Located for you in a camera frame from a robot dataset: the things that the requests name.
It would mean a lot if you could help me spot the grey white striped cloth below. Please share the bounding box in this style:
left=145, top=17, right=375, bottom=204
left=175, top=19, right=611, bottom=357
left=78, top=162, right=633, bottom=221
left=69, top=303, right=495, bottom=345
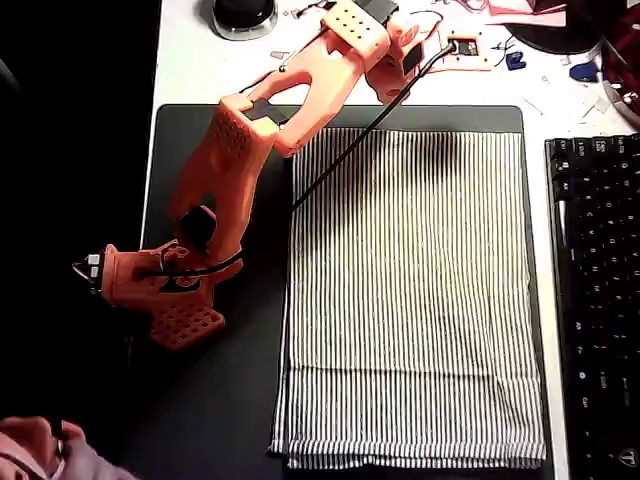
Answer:
left=267, top=126, right=549, bottom=472

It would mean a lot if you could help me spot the forearm in grey sleeve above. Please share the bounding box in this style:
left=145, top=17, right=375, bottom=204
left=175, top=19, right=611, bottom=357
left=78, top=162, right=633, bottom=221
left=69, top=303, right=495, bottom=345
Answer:
left=49, top=438, right=145, bottom=480

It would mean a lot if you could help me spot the person's hand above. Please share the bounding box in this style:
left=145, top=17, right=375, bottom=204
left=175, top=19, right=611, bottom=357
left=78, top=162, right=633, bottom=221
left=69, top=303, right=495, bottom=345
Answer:
left=0, top=415, right=88, bottom=480

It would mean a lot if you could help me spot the black desk mat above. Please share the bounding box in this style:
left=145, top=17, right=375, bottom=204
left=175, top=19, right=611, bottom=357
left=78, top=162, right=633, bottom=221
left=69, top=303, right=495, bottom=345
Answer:
left=123, top=103, right=557, bottom=480

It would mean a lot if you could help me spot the black round device silver rim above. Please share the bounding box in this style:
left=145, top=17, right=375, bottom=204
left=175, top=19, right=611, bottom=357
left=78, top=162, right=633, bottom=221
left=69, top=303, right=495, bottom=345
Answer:
left=208, top=0, right=280, bottom=42

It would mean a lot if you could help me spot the black computer keyboard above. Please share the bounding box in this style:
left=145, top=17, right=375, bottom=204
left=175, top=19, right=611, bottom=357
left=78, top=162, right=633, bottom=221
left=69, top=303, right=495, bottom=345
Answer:
left=543, top=132, right=640, bottom=480

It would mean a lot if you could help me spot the black round flat base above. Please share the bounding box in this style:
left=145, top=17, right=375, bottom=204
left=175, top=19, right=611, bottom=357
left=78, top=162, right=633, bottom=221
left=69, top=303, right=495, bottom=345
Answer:
left=503, top=18, right=603, bottom=56

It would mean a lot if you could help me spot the pink paper sheet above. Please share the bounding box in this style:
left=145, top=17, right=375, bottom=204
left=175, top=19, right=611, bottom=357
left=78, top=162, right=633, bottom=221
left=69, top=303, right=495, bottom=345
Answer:
left=485, top=0, right=570, bottom=27

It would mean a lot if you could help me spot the blue plastic piece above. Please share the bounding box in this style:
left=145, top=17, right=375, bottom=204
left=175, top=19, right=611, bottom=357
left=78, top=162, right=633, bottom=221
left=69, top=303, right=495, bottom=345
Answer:
left=568, top=59, right=603, bottom=85

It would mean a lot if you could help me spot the dark red patterned fabric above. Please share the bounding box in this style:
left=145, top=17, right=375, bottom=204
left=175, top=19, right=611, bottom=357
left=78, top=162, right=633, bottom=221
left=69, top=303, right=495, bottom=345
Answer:
left=598, top=0, right=640, bottom=132

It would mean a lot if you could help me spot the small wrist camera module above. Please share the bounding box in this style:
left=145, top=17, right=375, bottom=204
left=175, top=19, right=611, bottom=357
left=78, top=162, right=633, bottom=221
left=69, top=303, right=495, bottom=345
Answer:
left=71, top=251, right=105, bottom=297

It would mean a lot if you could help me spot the black camera cable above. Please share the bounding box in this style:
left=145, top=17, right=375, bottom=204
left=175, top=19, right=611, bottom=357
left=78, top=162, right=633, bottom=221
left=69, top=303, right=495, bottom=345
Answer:
left=135, top=39, right=459, bottom=282

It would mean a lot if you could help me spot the orange controller board mount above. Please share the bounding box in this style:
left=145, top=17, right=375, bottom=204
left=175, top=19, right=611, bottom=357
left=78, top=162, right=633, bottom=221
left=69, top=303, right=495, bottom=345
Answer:
left=426, top=31, right=495, bottom=74

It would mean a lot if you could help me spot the thin red wire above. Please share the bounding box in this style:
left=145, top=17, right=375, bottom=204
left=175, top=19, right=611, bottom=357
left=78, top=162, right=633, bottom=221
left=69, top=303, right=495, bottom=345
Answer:
left=432, top=0, right=490, bottom=13

